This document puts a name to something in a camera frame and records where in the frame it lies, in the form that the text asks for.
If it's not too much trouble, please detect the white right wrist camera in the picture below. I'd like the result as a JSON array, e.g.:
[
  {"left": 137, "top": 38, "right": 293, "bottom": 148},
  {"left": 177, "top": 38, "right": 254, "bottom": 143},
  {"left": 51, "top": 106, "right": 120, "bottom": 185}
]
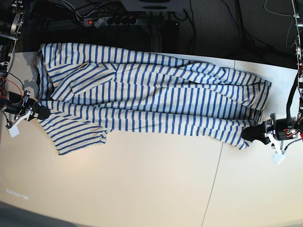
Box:
[{"left": 8, "top": 125, "right": 20, "bottom": 138}]

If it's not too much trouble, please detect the black power strip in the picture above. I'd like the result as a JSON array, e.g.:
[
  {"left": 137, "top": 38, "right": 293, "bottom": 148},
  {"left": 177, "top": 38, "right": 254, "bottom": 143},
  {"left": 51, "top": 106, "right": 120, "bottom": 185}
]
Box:
[{"left": 83, "top": 16, "right": 139, "bottom": 28}]

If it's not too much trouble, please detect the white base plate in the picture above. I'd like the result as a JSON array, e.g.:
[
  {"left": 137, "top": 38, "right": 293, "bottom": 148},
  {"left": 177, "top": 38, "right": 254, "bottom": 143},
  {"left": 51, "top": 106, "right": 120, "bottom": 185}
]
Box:
[{"left": 120, "top": 0, "right": 189, "bottom": 12}]

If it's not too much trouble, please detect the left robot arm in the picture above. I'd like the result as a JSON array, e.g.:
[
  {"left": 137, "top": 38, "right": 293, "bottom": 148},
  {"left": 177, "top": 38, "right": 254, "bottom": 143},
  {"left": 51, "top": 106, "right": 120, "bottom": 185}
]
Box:
[{"left": 241, "top": 0, "right": 303, "bottom": 156}]

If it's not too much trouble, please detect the black power adapter box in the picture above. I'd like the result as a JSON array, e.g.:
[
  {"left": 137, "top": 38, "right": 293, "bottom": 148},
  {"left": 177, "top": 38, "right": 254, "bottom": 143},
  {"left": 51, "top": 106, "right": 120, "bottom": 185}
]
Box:
[{"left": 161, "top": 20, "right": 179, "bottom": 39}]

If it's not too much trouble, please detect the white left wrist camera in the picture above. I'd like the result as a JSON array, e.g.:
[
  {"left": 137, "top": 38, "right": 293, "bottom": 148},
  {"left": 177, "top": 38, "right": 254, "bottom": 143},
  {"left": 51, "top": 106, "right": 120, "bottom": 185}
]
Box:
[{"left": 273, "top": 152, "right": 285, "bottom": 165}]

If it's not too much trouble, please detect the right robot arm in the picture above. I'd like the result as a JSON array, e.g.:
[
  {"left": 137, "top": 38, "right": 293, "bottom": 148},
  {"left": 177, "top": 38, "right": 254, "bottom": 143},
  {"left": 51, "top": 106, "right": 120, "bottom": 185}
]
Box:
[{"left": 0, "top": 0, "right": 50, "bottom": 121}]

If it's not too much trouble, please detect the aluminium table leg profile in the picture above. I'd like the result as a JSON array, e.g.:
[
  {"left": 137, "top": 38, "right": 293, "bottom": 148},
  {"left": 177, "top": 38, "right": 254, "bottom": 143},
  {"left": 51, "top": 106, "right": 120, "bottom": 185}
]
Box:
[{"left": 150, "top": 26, "right": 162, "bottom": 52}]

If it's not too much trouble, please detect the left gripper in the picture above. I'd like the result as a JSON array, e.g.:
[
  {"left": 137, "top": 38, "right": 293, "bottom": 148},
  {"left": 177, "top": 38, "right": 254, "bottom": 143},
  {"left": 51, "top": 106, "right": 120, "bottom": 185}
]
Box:
[{"left": 241, "top": 113, "right": 303, "bottom": 151}]

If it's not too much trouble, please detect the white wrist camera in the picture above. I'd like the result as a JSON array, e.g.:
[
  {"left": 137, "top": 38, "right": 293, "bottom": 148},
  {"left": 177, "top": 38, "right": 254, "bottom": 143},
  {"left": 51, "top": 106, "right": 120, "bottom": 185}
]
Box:
[
  {"left": 273, "top": 152, "right": 285, "bottom": 165},
  {"left": 8, "top": 125, "right": 20, "bottom": 138}
]

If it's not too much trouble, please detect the grey looped cable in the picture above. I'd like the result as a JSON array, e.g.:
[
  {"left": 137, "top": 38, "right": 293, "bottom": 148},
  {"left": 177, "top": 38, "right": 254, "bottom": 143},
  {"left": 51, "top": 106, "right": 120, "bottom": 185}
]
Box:
[{"left": 264, "top": 0, "right": 303, "bottom": 48}]

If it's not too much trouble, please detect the blue white striped T-shirt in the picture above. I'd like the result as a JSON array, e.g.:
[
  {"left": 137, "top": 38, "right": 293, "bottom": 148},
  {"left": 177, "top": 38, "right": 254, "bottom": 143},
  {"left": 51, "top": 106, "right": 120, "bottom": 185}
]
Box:
[{"left": 37, "top": 43, "right": 271, "bottom": 155}]

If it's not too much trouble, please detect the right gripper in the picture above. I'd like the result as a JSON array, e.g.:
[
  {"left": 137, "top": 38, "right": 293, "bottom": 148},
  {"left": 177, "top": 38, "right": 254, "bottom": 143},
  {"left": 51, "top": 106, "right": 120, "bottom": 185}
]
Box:
[{"left": 0, "top": 90, "right": 51, "bottom": 121}]

